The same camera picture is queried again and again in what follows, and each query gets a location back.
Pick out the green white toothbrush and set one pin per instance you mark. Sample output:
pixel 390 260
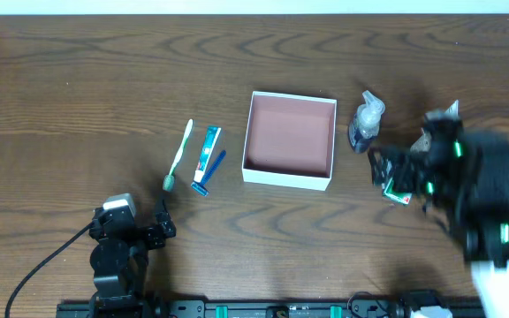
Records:
pixel 169 179

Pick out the teal white toothpaste tube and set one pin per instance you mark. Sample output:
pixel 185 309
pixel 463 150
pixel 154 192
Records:
pixel 209 143

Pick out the green soap packet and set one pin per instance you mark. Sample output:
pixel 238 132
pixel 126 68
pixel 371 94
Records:
pixel 391 194

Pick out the blue disposable razor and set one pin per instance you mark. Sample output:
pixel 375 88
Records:
pixel 199 187

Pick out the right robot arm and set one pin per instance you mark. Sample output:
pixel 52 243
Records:
pixel 465 175

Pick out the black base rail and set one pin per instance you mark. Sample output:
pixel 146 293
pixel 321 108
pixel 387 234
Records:
pixel 424 303

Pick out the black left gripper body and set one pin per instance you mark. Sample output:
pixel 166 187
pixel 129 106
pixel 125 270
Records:
pixel 155 234

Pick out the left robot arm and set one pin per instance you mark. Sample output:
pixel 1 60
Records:
pixel 120 260

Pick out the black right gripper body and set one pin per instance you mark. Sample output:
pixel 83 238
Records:
pixel 398 170

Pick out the white lotion tube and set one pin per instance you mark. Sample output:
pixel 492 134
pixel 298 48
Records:
pixel 424 142

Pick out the white box with pink interior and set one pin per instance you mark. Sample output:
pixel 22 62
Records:
pixel 290 141

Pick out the clear pump bottle dark liquid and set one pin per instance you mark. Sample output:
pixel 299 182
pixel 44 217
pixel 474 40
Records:
pixel 366 123

